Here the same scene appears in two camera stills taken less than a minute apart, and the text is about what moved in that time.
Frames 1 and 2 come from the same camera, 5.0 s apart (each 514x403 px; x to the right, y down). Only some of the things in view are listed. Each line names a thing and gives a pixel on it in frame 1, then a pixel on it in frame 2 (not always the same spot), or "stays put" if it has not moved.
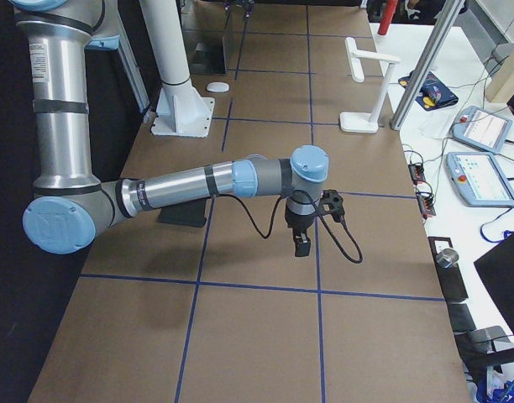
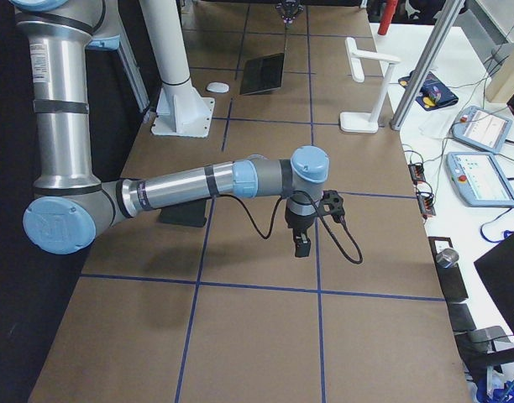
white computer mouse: (217, 86) stays put
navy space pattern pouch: (432, 94) stays put
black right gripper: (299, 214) stays put
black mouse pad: (191, 214) stays put
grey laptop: (204, 26) → (263, 73)
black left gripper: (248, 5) → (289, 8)
